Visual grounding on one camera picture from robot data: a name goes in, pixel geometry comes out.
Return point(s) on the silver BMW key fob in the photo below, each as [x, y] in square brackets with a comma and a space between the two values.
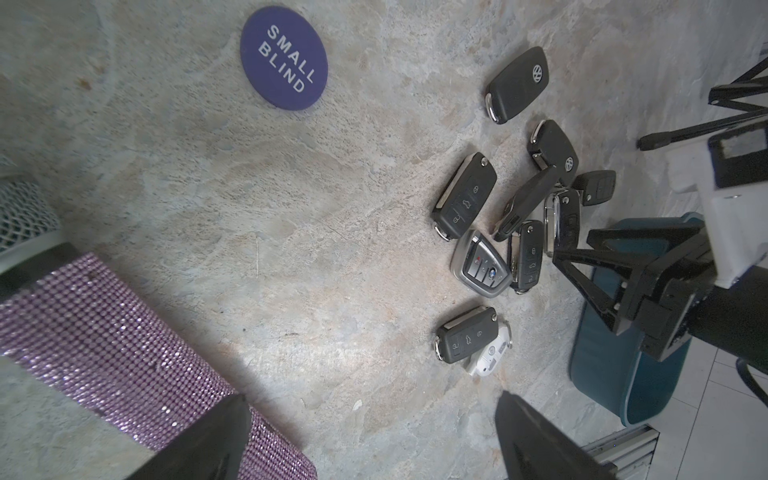
[477, 264]

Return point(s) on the black VW key top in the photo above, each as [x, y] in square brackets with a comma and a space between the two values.
[517, 85]

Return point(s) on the black key fob bottom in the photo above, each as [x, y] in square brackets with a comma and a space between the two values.
[463, 336]

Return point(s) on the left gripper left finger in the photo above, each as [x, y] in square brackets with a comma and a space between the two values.
[211, 448]

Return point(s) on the teal storage tray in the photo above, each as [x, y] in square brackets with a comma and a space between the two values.
[611, 369]

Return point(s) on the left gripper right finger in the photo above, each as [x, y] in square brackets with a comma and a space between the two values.
[533, 448]

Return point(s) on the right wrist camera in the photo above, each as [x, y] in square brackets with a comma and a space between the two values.
[728, 171]

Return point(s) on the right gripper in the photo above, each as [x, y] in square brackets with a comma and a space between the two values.
[658, 290]

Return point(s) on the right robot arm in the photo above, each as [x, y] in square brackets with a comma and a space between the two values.
[733, 320]

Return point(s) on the black chrome key fob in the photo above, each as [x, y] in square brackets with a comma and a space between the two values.
[562, 220]

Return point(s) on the white key fob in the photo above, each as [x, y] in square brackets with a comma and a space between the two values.
[484, 362]

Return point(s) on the purple glitter tube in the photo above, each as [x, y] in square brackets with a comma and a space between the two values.
[73, 324]

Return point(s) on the purple small blind chip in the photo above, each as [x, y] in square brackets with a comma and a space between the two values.
[284, 58]

